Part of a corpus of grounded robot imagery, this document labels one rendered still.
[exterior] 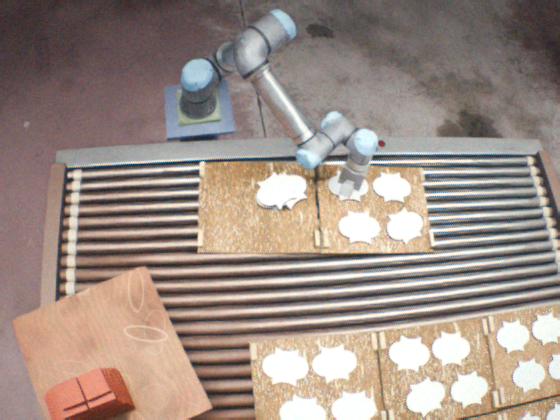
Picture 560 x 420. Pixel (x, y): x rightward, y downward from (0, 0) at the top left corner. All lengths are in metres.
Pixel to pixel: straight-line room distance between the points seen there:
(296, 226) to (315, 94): 1.66
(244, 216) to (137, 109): 1.62
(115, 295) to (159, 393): 0.34
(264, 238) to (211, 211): 0.21
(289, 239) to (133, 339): 0.64
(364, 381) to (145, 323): 0.72
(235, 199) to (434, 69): 2.26
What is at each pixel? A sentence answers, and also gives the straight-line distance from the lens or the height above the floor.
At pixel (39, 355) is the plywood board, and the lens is 1.75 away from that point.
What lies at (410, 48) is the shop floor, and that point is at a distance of 3.95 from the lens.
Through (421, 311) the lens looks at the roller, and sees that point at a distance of 1.93.
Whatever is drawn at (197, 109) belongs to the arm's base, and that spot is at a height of 0.95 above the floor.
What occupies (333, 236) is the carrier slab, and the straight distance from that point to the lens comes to 1.93.
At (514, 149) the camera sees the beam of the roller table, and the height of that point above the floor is 0.92.
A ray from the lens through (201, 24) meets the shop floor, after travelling 3.84.
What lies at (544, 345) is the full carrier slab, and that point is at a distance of 2.11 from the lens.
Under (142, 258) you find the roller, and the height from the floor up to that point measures 0.92.
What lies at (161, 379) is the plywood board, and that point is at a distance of 1.65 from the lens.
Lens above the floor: 2.66
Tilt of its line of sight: 63 degrees down
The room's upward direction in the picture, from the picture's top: 12 degrees clockwise
